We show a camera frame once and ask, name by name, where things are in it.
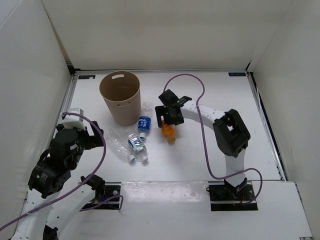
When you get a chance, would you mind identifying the left aluminium frame rail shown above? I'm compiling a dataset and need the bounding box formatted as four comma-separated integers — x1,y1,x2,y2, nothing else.
56,74,77,125

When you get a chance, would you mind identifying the orange plastic bottle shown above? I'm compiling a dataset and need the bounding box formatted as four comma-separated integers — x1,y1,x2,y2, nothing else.
161,120,176,144

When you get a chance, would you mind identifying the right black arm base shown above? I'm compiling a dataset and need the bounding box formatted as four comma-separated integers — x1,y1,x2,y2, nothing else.
206,184,258,212

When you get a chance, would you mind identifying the right blue corner sticker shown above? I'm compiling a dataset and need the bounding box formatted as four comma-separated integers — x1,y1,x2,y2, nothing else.
228,72,246,77

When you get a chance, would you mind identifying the blue label plastic bottle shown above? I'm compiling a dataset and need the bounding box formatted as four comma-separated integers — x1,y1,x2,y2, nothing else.
137,102,153,140

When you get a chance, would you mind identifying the clear unlabelled plastic bottle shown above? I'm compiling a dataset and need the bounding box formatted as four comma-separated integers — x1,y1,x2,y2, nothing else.
105,128,136,163

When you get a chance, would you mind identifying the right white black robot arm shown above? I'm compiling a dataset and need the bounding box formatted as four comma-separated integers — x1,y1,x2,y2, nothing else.
155,89,251,200

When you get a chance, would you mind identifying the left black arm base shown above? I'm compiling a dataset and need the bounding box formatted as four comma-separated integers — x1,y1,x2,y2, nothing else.
80,182,123,212

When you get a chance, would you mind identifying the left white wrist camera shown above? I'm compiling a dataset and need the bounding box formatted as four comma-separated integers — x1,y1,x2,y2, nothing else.
61,108,86,131

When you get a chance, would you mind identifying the right aluminium frame rail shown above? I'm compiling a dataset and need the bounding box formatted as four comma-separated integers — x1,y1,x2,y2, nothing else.
246,71,288,181

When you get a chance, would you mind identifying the tan cylindrical waste bin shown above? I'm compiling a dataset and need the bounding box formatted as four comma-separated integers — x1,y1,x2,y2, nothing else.
99,70,141,127

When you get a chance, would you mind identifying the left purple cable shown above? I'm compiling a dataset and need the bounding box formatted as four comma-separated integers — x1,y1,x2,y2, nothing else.
0,112,124,230

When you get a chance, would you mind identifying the blue corner sticker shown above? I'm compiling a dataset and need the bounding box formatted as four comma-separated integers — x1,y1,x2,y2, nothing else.
228,72,246,77
78,75,96,80

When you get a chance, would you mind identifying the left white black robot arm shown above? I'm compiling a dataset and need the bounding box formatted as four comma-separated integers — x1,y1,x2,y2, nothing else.
12,118,106,240

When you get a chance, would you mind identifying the green blue label bottle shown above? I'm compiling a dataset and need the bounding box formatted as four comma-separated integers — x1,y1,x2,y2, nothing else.
125,128,149,162

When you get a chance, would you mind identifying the aluminium frame rail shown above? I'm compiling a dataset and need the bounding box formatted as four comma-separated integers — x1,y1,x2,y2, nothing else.
246,71,288,181
56,74,77,125

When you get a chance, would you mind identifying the left blue corner sticker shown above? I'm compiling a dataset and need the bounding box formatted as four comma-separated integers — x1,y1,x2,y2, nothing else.
78,75,96,80

